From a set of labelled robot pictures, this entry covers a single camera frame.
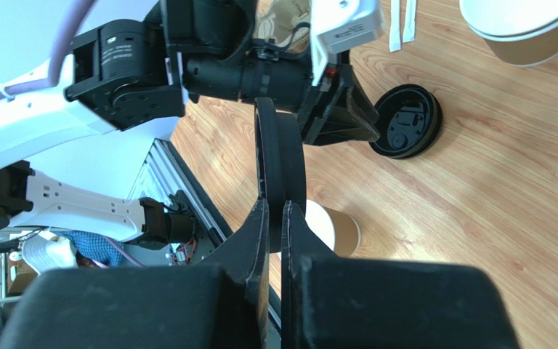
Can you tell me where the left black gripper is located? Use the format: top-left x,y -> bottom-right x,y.
182,52 -> 380,145

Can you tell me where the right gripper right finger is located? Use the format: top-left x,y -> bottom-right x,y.
281,201 -> 519,348

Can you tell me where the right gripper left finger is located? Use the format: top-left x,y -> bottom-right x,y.
0,198 -> 270,348

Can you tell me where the kraft paper cup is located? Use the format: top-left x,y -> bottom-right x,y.
278,198 -> 362,258
458,0 -> 558,67

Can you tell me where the black coffee cup lid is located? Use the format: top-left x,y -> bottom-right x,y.
254,97 -> 307,253

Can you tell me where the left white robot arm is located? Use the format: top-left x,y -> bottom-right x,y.
0,1 -> 384,252

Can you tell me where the white wrapped straw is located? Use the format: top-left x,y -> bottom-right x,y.
402,0 -> 417,43
389,0 -> 402,52

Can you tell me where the cardboard cup carrier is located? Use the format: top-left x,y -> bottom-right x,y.
253,0 -> 312,53

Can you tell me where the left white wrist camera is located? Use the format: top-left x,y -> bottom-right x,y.
309,0 -> 385,87

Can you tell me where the aluminium rail frame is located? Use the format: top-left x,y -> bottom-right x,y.
126,139 -> 233,265

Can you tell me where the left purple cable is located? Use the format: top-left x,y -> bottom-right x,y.
0,0 -> 97,111

